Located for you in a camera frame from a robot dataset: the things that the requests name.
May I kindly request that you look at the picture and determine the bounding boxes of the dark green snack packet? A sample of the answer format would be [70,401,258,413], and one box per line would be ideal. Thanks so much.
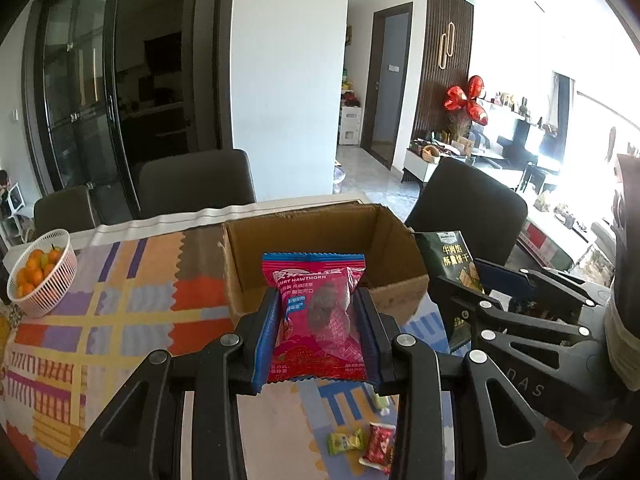
[414,231,486,353]

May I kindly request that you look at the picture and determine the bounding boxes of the cardboard box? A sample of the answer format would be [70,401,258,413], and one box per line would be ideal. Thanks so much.
[217,203,431,328]

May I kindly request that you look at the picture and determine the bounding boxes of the small red snack packet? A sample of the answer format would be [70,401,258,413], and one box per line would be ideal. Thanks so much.
[361,422,397,475]

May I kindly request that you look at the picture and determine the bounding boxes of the dark grey dining chair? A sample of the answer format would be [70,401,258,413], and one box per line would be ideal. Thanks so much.
[404,158,528,268]
[137,149,257,221]
[33,185,98,238]

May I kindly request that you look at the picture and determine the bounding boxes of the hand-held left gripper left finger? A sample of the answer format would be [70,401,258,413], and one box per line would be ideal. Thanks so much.
[57,287,283,480]

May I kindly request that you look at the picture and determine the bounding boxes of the white storage cabinet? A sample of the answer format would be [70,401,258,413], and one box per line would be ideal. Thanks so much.
[337,105,363,146]

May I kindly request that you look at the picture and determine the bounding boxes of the red foil balloon bunch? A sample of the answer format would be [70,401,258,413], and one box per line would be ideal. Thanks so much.
[445,75,491,125]

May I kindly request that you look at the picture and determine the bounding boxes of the dark wooden room door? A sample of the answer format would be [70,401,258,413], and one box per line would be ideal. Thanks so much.
[360,2,415,171]

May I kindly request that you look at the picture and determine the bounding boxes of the white low television cabinet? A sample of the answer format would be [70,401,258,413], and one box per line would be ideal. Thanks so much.
[402,147,441,183]

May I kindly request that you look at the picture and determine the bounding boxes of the person's right hand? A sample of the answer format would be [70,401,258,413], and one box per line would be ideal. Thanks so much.
[545,417,633,461]

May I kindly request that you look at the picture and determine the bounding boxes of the pink snack packet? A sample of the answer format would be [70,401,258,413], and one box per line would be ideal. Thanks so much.
[261,252,368,386]

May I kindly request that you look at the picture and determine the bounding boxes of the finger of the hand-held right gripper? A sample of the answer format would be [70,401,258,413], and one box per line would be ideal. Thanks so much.
[475,258,608,321]
[430,276,603,386]

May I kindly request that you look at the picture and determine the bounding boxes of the pile of oranges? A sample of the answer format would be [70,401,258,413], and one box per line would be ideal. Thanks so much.
[15,245,66,298]

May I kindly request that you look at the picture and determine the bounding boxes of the black framed glass sliding door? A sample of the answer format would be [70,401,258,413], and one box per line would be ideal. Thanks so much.
[22,0,236,211]

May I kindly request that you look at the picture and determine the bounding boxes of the yellow green wrapped candy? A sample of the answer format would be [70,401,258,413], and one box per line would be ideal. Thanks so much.
[327,429,367,456]

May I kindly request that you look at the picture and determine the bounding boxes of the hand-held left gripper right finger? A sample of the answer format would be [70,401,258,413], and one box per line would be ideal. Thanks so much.
[352,290,578,480]

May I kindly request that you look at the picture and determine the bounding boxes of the white basket of oranges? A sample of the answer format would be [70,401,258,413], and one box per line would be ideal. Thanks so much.
[6,229,78,318]

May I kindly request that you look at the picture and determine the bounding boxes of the black piano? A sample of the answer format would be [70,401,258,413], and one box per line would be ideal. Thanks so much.
[495,120,561,171]

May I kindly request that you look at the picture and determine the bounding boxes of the gold wall ornament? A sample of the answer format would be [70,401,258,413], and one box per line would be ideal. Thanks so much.
[439,24,456,70]

